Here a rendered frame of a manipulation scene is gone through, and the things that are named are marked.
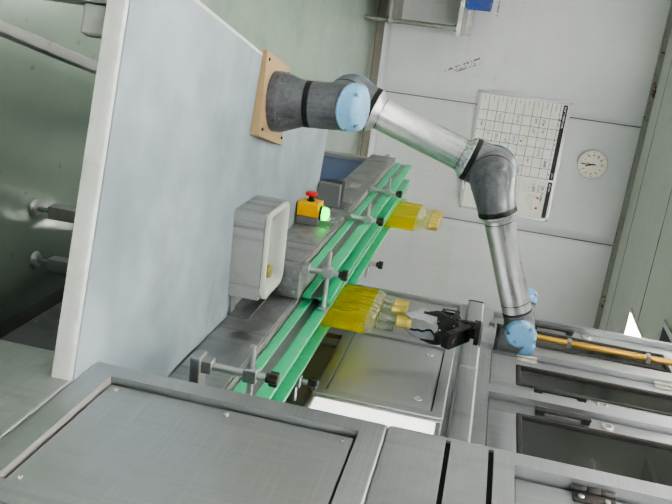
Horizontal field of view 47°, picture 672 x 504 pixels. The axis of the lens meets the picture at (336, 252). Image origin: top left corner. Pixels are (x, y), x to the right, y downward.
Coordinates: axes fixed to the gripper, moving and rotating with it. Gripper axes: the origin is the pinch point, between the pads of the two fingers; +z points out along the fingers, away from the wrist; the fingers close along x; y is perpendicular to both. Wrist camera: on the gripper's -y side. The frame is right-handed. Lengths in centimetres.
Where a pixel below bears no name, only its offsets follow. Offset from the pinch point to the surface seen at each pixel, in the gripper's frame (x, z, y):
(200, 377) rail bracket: 14, 32, -78
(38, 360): 25, 51, -101
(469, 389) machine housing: -12.5, -19.9, -8.3
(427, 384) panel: -12.2, -8.5, -11.0
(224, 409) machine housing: 23, 19, -101
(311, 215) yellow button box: 18.5, 37.2, 26.3
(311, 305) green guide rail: 4.4, 26.1, -11.2
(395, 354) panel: -12.4, 2.6, 4.0
